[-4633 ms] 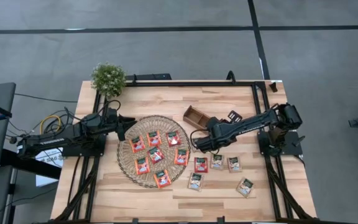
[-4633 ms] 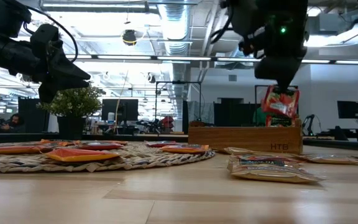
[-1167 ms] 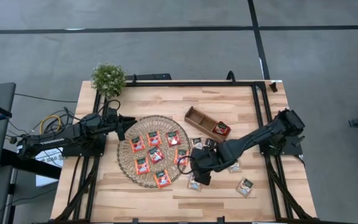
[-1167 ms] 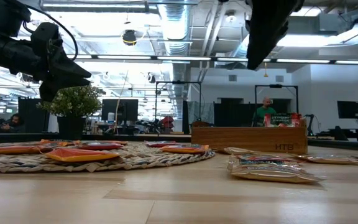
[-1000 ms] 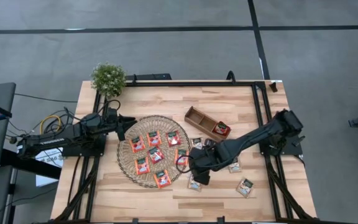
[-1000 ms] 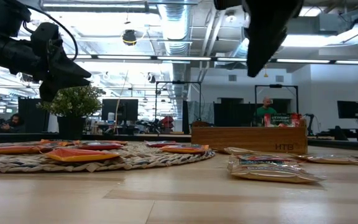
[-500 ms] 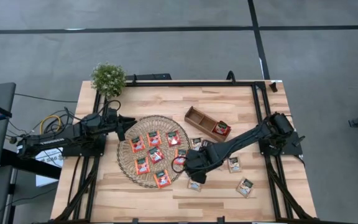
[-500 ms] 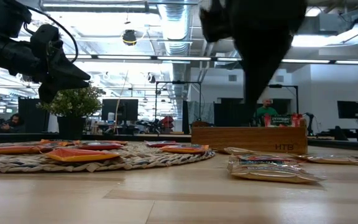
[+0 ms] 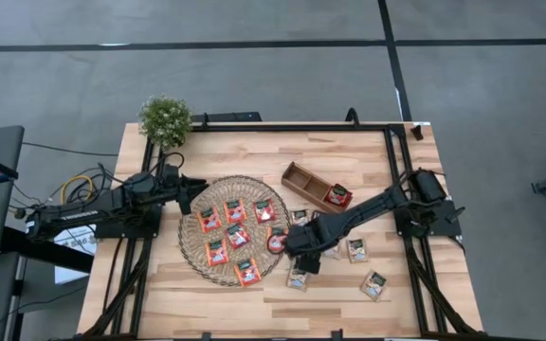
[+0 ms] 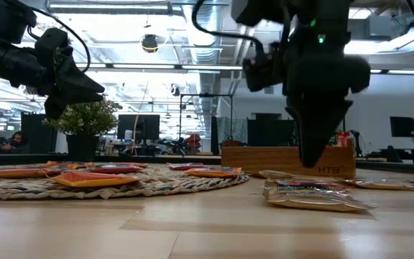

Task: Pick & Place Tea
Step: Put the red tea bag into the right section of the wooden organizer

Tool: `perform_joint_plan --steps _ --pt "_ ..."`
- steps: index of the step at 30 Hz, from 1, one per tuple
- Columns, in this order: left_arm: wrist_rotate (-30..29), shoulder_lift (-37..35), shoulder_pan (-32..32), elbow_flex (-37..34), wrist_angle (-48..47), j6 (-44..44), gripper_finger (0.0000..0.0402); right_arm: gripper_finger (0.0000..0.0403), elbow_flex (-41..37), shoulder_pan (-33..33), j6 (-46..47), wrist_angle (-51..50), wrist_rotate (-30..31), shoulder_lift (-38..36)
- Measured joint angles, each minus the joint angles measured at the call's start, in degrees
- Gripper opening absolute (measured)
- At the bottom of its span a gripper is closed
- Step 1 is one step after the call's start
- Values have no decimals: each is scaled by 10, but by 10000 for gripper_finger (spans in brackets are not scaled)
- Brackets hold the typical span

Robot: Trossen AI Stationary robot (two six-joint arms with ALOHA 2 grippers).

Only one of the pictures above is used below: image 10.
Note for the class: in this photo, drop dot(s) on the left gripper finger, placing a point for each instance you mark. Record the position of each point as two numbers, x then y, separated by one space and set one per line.
81 88
54 107

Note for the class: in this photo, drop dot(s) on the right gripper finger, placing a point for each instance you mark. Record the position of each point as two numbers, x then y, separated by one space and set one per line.
292 118
316 129

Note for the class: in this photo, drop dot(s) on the red tea packet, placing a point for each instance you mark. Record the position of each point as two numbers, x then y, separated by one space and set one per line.
343 139
185 166
309 182
115 168

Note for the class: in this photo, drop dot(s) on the orange tea packet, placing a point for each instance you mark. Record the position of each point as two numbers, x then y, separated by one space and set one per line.
92 178
133 164
13 173
68 164
212 172

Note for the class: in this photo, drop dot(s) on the clear snack packet foreground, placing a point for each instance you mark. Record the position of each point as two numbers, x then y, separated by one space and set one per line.
315 202

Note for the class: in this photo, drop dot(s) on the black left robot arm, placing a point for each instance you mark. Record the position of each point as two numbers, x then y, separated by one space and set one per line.
2 19

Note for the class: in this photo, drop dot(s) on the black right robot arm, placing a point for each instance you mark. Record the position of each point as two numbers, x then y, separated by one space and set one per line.
322 21

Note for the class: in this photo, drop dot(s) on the black background robot arm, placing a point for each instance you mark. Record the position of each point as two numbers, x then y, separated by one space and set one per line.
173 145

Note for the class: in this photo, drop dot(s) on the green potted plant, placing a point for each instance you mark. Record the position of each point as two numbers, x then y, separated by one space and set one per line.
85 120

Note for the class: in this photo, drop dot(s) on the person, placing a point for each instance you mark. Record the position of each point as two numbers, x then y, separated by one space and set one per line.
16 142

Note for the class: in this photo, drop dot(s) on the wooden compartment box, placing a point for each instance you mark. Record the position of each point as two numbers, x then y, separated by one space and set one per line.
257 160

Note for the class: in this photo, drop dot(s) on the black desk monitor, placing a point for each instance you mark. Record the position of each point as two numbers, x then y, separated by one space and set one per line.
138 126

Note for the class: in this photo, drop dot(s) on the long ceiling light strip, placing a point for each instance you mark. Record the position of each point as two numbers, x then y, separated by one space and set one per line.
156 66

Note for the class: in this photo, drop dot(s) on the black ceiling dome fixture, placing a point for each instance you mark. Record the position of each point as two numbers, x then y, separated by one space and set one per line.
150 44

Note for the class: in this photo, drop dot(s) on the black background desk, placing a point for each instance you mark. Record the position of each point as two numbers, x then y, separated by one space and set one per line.
408 155

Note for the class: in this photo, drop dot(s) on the red chair back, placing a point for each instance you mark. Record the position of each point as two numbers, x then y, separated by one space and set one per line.
193 141

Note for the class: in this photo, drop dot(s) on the round woven placemat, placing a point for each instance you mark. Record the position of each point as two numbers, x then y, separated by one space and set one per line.
156 183

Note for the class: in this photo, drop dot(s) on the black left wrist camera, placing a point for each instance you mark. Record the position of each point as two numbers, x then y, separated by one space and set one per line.
53 46

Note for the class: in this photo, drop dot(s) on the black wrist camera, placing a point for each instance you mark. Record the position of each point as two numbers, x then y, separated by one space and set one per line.
53 46
261 68

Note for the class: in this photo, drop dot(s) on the black aluminium table frame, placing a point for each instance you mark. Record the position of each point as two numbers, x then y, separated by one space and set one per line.
31 158

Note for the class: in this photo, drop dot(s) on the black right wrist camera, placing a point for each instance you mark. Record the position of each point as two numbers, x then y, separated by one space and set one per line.
261 68

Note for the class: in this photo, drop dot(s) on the black wall monitor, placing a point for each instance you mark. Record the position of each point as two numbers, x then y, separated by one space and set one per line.
403 126

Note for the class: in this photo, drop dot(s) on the black metal stand frame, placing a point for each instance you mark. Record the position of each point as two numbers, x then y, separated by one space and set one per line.
207 95

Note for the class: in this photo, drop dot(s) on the silver ventilation duct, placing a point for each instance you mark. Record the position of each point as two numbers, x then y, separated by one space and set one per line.
202 39

